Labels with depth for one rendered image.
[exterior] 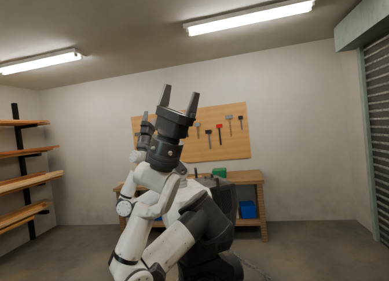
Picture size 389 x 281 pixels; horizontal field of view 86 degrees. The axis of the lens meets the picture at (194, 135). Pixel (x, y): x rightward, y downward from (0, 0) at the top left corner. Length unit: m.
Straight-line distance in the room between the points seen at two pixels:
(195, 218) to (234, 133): 2.83
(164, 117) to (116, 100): 3.57
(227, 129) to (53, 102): 3.38
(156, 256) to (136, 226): 0.12
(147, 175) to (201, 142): 2.95
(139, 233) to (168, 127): 0.28
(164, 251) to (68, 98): 4.25
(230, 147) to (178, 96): 1.22
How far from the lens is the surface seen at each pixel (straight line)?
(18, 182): 4.15
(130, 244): 0.61
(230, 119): 3.43
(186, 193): 0.84
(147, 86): 3.85
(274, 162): 3.56
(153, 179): 0.58
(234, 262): 1.13
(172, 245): 0.68
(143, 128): 1.19
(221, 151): 3.48
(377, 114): 3.12
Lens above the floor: 1.61
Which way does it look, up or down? 2 degrees down
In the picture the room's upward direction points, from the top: 7 degrees counter-clockwise
